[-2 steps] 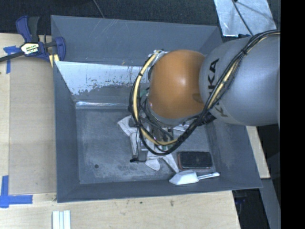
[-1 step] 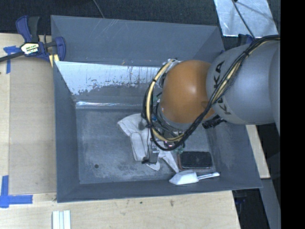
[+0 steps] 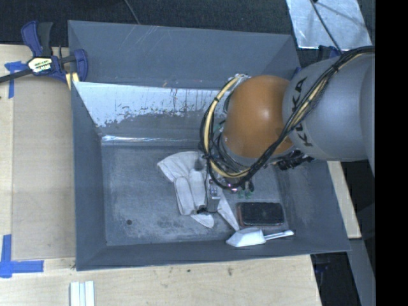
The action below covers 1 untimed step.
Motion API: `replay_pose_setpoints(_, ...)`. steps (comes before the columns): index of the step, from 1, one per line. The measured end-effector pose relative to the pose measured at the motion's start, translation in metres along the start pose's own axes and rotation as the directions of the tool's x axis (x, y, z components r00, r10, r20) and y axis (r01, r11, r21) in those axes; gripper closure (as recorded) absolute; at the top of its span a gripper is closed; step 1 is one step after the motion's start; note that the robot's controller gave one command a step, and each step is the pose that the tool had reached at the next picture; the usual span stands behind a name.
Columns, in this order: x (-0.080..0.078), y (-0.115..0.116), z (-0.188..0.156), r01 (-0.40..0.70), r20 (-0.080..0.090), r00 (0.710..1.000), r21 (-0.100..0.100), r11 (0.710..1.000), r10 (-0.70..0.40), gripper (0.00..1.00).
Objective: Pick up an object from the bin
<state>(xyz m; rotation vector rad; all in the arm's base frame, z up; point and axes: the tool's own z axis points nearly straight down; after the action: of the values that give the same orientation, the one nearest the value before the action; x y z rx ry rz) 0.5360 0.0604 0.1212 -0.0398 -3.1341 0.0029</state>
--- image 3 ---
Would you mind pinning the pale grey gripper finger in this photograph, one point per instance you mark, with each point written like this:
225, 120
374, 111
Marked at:
199, 164
213, 203

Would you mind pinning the white work glove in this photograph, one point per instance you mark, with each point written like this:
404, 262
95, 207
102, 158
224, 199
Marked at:
186, 186

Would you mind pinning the black flat phone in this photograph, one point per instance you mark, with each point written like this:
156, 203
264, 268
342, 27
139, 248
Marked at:
260, 214

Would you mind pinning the white plastic scoop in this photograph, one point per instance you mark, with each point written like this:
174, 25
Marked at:
247, 237

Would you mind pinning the grey metal bin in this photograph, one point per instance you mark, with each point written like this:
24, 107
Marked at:
143, 202

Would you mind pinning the pale wood board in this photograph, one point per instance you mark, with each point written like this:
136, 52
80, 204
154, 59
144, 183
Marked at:
43, 171

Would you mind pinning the black cylinder on white bracket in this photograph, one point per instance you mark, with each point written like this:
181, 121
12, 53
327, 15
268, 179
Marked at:
291, 163

